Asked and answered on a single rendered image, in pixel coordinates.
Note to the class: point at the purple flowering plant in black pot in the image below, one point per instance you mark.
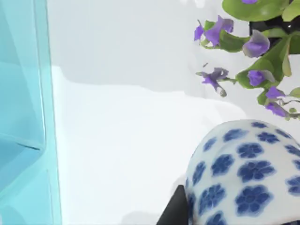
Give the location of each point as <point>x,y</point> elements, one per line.
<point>264,51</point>

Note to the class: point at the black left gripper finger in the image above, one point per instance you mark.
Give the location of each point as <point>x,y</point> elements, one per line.
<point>177,207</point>

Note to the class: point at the white cup with blue flowers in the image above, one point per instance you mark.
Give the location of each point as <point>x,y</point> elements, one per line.
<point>243,173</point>

